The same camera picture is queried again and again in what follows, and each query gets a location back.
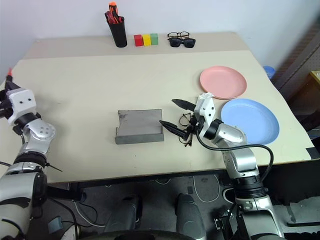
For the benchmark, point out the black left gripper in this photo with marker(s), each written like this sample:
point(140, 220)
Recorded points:
point(4, 105)

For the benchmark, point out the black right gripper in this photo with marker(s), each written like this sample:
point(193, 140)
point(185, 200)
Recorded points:
point(193, 127)

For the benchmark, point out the black-framed clear glasses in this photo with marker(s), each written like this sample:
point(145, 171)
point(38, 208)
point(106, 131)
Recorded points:
point(184, 119)

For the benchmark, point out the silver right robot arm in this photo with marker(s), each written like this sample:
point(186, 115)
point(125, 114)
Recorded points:
point(232, 135)

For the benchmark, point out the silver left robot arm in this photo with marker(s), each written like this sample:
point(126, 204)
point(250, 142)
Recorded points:
point(37, 130)

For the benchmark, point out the grey glasses case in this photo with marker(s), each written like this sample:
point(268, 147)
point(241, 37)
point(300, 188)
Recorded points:
point(140, 125)

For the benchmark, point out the thin-framed clear glasses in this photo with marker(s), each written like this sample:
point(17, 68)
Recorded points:
point(178, 34)

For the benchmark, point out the black cup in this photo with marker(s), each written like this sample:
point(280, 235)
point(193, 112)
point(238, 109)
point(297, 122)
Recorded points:
point(119, 35)

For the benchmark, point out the pink plate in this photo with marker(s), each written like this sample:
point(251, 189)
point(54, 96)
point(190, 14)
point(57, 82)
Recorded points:
point(222, 81)

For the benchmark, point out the blue plate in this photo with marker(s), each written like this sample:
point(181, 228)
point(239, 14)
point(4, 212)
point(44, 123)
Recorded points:
point(250, 122)

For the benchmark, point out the black sunglasses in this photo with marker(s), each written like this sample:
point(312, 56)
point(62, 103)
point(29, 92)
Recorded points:
point(182, 43)

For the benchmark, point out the green block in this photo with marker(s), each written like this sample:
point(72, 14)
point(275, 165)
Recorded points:
point(154, 39)

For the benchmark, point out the yellow block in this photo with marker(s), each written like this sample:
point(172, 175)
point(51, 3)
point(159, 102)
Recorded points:
point(146, 40)

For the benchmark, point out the red block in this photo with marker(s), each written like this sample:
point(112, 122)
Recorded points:
point(138, 40)

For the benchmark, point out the dark rounded robot leg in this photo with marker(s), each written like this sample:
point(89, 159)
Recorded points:
point(190, 215)
point(125, 212)

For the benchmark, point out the blue water jug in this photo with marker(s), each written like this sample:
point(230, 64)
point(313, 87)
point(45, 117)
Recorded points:
point(269, 72)

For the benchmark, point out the red marker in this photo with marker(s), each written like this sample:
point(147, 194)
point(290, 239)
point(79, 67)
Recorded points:
point(119, 20)
point(109, 17)

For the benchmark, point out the orange-capped black marker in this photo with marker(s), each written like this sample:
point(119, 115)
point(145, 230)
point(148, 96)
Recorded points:
point(113, 11)

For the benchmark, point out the yellow wooden box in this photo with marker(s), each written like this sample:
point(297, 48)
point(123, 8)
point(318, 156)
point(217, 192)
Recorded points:
point(315, 77)

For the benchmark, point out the grey-blue foot pedal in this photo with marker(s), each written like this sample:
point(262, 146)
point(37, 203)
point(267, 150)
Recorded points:
point(55, 224)

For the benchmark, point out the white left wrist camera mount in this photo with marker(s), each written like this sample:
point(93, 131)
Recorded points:
point(22, 100)

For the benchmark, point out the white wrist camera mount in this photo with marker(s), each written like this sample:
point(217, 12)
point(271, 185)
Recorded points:
point(22, 100)
point(206, 112)

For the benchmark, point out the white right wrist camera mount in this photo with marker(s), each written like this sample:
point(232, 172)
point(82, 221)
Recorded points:
point(206, 112)

